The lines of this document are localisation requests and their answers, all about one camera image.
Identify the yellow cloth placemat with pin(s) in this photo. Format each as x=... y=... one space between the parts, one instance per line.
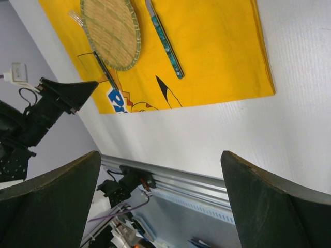
x=219 y=45

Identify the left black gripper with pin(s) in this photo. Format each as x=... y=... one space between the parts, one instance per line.
x=21 y=131

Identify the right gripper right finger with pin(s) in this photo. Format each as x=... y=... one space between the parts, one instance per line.
x=271 y=211

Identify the aluminium mounting rail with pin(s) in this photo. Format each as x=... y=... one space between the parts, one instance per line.
x=209 y=189

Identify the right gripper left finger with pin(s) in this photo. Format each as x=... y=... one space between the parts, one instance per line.
x=50 y=210

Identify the white slotted cable duct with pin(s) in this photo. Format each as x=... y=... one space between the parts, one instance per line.
x=217 y=212

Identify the round woven bamboo plate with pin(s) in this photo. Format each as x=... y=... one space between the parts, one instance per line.
x=113 y=29

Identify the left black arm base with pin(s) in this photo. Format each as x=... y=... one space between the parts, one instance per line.
x=119 y=191

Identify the fork with teal handle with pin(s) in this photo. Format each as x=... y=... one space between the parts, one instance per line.
x=100 y=62

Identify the spoon with teal handle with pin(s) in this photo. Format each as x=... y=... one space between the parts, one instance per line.
x=164 y=40

